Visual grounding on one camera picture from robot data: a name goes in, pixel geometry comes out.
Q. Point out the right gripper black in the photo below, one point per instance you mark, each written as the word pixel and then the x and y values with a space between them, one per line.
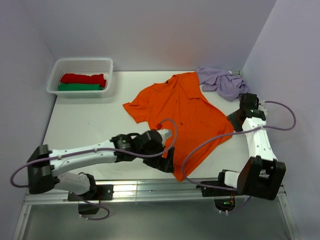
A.
pixel 232 117

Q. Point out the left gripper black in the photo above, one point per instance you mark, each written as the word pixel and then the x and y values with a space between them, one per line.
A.
pixel 163 164

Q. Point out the green rolled t shirt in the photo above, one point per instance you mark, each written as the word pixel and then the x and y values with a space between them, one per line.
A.
pixel 79 87

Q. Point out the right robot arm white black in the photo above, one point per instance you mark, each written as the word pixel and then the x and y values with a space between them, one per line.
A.
pixel 262 175

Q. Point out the red rolled t shirt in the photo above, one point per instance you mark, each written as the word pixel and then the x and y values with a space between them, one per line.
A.
pixel 72 78

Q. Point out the aluminium rail frame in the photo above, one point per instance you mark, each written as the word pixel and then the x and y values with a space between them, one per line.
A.
pixel 145 190

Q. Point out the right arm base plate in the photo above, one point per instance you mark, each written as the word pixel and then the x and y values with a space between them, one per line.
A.
pixel 214 192

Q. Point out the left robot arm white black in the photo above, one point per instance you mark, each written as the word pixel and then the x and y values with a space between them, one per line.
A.
pixel 52 169

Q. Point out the white plastic basket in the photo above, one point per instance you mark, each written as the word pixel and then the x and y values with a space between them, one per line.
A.
pixel 86 66

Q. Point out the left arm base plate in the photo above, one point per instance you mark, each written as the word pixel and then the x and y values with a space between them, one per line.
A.
pixel 102 192

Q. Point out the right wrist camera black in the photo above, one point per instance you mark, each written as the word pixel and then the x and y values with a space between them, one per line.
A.
pixel 249 101

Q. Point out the orange t shirt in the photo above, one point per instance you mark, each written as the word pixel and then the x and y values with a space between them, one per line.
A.
pixel 201 126

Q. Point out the lilac t shirt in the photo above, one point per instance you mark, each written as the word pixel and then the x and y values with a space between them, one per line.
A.
pixel 227 85

